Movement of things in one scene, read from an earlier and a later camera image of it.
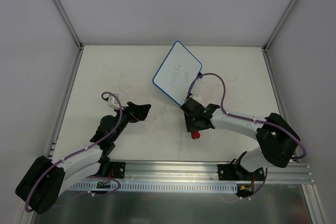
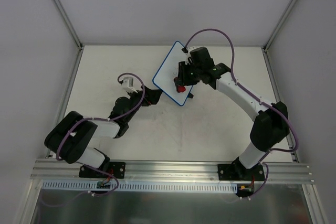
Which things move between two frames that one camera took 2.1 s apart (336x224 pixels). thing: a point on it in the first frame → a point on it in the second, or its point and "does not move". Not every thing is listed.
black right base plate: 236,172 does not move
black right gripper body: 193,116 → 184,73
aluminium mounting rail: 176,171 does not move
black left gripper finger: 137,113 → 151,96
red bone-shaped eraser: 195,134 → 180,88
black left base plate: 118,169 does not move
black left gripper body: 131,114 → 148,95
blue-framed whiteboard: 178,73 does not move
